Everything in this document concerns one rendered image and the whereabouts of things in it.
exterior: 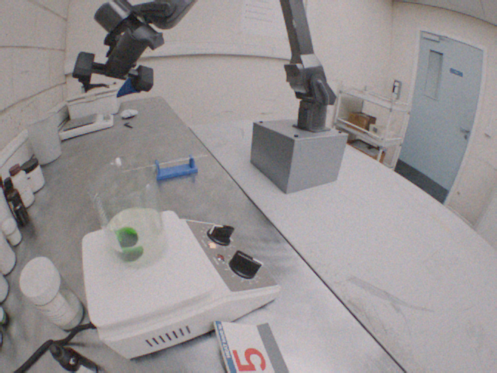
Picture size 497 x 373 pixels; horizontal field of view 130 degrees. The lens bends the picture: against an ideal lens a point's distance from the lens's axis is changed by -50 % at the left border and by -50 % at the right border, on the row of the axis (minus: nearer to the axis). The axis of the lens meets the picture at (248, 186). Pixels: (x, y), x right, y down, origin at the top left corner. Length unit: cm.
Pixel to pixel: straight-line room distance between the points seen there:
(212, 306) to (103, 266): 11
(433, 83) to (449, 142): 72
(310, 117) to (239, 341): 41
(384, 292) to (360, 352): 11
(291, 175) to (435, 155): 269
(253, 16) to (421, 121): 225
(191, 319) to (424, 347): 30
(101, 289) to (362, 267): 34
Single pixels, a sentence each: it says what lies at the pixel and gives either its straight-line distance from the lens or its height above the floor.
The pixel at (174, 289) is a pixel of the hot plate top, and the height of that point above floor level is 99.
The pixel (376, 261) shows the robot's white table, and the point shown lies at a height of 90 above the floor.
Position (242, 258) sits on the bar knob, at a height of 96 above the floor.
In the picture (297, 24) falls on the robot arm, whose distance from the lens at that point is 48.
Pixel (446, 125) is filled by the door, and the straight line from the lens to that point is 297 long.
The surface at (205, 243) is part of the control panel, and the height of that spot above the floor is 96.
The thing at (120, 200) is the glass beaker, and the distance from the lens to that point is 16.
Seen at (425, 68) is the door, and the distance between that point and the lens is 310.
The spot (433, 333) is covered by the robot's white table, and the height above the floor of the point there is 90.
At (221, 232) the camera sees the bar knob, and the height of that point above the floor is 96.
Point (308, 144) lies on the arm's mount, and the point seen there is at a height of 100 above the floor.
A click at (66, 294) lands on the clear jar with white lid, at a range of 29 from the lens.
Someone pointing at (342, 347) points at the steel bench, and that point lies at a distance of 29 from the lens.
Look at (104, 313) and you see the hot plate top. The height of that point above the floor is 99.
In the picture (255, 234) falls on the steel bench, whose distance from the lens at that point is 36.
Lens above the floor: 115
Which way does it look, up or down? 32 degrees down
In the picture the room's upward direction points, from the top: 4 degrees clockwise
